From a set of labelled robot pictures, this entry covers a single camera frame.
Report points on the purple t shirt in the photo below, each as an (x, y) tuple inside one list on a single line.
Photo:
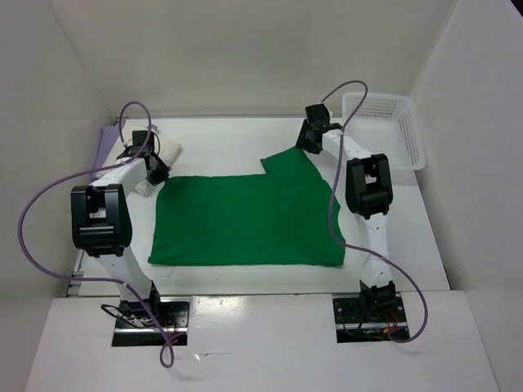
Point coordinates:
[(111, 145)]

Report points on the green t shirt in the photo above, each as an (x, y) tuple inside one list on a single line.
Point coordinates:
[(279, 217)]

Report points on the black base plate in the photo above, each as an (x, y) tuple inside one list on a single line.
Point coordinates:
[(353, 326), (133, 331)]

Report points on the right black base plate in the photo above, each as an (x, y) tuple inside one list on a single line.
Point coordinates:
[(353, 326)]

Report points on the cream t shirt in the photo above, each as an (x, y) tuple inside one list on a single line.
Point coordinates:
[(168, 150)]

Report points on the white perforated plastic basket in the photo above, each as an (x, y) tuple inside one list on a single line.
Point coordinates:
[(388, 124)]

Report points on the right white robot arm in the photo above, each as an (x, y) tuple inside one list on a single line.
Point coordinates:
[(368, 195)]

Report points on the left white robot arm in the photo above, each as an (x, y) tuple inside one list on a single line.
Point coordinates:
[(102, 227)]

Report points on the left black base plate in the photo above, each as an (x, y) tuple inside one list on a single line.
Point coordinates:
[(133, 331)]

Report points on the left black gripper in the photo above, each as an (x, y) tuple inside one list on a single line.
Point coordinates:
[(162, 175)]

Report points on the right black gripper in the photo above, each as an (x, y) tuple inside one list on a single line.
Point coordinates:
[(301, 141)]

